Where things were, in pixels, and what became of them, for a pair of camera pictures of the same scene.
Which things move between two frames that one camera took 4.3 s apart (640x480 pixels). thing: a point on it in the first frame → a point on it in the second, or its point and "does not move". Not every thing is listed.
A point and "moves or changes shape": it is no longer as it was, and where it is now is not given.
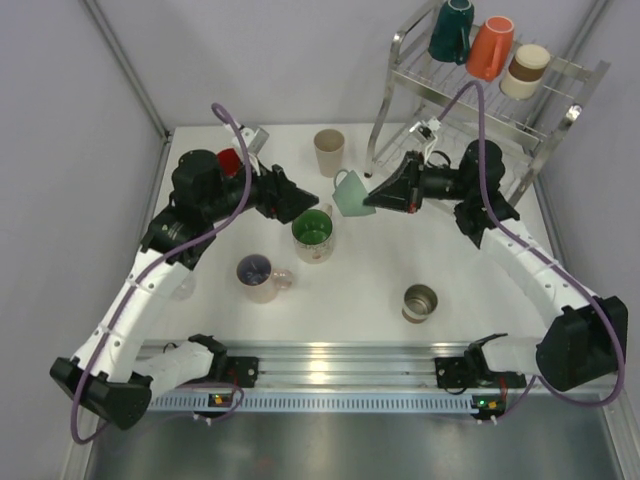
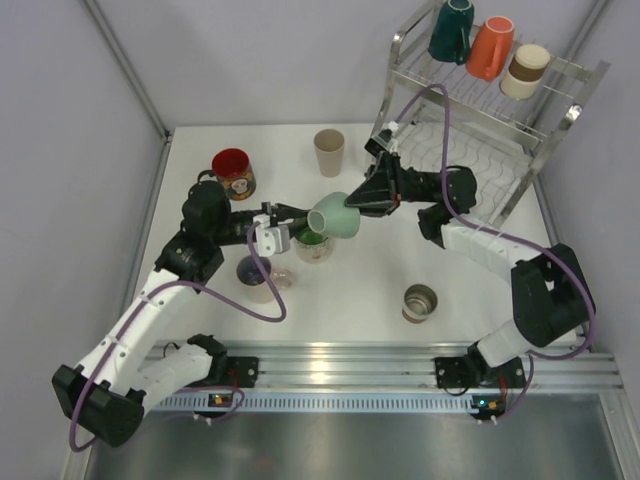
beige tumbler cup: x=329 y=145 does not move
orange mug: x=489 y=49 does not move
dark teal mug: x=450 y=38 does not move
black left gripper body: x=263 y=198 → x=267 y=209
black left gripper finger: x=288 y=187 → x=283 y=212
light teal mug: x=349 y=195 moves or changes shape
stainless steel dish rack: x=428 y=103 does not move
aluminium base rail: x=346 y=366 does not move
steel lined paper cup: x=419 y=302 does not move
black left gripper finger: x=292 y=204 → x=299 y=224
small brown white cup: x=524 y=75 does not move
